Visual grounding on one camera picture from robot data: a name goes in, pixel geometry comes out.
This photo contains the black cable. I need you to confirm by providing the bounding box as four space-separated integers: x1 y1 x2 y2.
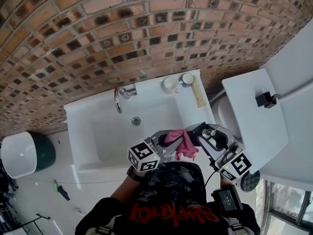
204 170 219 188

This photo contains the beige ribbed bar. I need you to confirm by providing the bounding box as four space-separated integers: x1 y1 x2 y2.
191 78 208 108

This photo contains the dark blue rag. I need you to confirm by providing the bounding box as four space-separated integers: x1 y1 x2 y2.
57 185 71 202

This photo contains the window with dark frame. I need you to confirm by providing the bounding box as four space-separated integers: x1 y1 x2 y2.
263 179 313 233

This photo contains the person's left forearm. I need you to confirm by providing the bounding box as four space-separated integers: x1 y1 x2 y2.
109 165 145 203

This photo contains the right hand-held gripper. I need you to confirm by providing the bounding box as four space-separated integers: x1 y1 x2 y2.
185 122 253 181

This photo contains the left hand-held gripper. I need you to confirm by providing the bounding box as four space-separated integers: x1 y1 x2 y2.
128 130 187 173

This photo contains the grey backpack strap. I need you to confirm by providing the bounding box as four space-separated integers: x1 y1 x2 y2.
226 216 247 235
84 225 115 235

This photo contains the black square holder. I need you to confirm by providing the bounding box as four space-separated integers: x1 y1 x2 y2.
255 91 281 109

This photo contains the white mug with dark rim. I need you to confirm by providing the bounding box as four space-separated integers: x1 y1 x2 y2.
180 72 196 88

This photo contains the black wrist device with screen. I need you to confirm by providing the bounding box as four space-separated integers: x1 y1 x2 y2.
211 185 244 213

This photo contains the white ceramic sink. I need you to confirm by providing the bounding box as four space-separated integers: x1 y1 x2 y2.
63 69 216 175

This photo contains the white cup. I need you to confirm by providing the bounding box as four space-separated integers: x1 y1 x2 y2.
162 76 181 94

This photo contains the white pipe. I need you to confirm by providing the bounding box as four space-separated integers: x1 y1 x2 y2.
278 81 313 103

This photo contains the black metal rack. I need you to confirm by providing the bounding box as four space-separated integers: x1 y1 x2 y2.
14 212 51 231

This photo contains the pink cloth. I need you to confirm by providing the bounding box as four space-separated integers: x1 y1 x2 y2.
163 129 200 162

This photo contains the round black mesh disc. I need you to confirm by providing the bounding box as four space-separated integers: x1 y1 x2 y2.
240 170 261 194

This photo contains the chrome faucet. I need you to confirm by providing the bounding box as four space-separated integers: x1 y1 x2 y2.
114 84 138 114

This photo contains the person's right forearm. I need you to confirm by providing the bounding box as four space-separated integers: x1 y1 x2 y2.
219 174 237 188

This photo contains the green bin with white lid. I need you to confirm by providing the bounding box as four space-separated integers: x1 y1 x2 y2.
0 130 57 180

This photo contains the black t-shirt with red print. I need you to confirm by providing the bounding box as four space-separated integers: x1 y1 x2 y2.
75 161 261 235

